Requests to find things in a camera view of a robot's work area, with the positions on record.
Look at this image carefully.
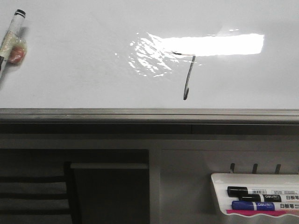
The black capped marker upper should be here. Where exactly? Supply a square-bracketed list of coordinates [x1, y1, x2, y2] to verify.
[227, 186, 299, 197]

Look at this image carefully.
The taped black whiteboard marker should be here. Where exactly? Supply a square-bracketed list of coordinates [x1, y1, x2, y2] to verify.
[0, 9, 27, 76]

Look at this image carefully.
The white whiteboard with metal frame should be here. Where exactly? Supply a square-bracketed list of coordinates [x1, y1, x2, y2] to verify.
[0, 0, 299, 134]

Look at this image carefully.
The metal hook left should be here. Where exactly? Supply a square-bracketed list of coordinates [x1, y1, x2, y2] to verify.
[229, 163, 235, 174]

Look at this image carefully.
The metal hook middle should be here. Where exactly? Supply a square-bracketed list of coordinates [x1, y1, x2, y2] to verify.
[252, 163, 258, 174]

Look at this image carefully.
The black chair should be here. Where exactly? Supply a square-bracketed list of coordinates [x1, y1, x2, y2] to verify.
[0, 162, 82, 224]

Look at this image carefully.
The black capped marker middle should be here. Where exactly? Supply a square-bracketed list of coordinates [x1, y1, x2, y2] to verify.
[239, 194, 299, 203]

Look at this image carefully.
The white marker tray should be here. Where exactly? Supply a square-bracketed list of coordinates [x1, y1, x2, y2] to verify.
[211, 173, 299, 224]

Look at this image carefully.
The metal hook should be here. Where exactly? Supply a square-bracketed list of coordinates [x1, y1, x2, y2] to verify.
[252, 163, 258, 174]
[229, 163, 235, 174]
[275, 164, 281, 175]

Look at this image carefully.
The blue capped marker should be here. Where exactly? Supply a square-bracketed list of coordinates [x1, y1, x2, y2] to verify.
[231, 200, 299, 211]

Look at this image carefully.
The metal hook right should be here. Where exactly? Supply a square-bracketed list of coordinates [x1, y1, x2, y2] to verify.
[275, 164, 281, 175]

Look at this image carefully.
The black capped marker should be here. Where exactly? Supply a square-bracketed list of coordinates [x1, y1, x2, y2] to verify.
[239, 194, 299, 203]
[227, 186, 299, 197]

